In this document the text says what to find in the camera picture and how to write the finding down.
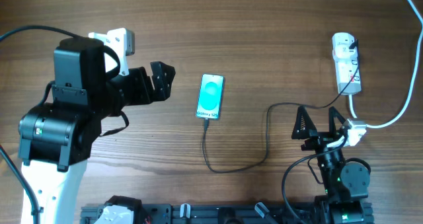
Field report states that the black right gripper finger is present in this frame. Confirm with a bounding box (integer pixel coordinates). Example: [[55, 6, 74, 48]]
[[328, 106, 346, 135], [291, 106, 317, 139]]

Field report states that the Galaxy smartphone cyan screen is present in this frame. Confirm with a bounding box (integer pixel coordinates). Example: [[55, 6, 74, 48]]
[[196, 74, 225, 120]]

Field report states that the black USB charging cable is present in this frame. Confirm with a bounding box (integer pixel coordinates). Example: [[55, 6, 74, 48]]
[[202, 38, 366, 174]]

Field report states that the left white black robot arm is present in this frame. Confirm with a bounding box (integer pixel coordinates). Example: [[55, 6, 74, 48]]
[[19, 37, 175, 223]]

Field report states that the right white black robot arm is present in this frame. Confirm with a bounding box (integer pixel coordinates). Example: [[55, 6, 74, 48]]
[[291, 106, 371, 223]]

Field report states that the white charger plug adapter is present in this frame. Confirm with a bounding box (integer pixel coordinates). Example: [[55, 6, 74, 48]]
[[332, 43, 358, 61]]

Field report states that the white power strip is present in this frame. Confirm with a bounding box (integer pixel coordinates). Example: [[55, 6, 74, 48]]
[[332, 32, 362, 96]]

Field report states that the white power strip cord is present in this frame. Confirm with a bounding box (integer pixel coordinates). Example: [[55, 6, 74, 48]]
[[348, 0, 423, 130]]

